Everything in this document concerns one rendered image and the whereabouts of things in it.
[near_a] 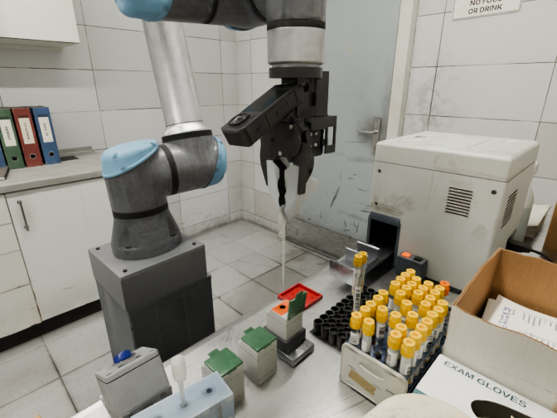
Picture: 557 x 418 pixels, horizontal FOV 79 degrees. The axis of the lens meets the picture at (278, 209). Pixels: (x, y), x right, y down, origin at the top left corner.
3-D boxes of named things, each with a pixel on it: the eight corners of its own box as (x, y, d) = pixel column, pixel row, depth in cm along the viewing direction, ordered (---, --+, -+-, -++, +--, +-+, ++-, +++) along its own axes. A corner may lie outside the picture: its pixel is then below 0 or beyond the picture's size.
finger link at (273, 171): (306, 211, 54) (308, 154, 51) (280, 221, 50) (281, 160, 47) (292, 206, 56) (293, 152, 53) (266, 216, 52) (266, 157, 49)
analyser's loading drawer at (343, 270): (375, 245, 89) (377, 228, 88) (399, 254, 85) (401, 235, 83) (328, 274, 76) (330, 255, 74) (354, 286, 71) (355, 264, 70)
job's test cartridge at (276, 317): (282, 326, 61) (283, 296, 58) (302, 339, 57) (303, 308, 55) (266, 337, 58) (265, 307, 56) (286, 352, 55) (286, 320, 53)
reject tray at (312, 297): (298, 285, 75) (298, 282, 75) (322, 298, 71) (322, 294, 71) (277, 298, 71) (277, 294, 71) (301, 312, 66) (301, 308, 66)
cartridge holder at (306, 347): (276, 325, 63) (276, 308, 62) (314, 350, 57) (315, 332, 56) (254, 339, 59) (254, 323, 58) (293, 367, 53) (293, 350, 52)
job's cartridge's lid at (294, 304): (305, 285, 53) (307, 287, 53) (302, 308, 55) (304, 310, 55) (288, 296, 51) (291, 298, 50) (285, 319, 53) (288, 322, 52)
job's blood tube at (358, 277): (353, 318, 64) (357, 272, 61) (359, 322, 63) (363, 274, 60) (350, 322, 63) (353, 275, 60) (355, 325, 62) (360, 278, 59)
